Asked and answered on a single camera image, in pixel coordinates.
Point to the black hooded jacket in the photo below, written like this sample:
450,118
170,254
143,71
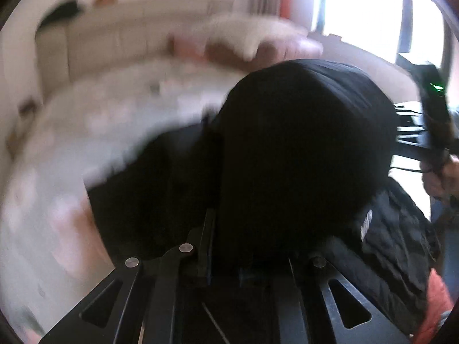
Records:
297,160

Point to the beige padded headboard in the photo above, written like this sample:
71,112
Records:
107,37

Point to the folded pink duvet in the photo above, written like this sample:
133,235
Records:
269,53

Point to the beige nightstand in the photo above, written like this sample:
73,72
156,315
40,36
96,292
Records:
18,135

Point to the floral quilted bedspread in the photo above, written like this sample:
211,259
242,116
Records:
48,261

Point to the black garment on headboard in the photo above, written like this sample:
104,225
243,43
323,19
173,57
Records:
67,10

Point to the cream lace pillow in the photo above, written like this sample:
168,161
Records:
244,33

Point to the person's right hand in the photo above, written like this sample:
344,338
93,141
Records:
442,186

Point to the folded salmon blanket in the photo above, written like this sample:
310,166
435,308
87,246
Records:
185,45

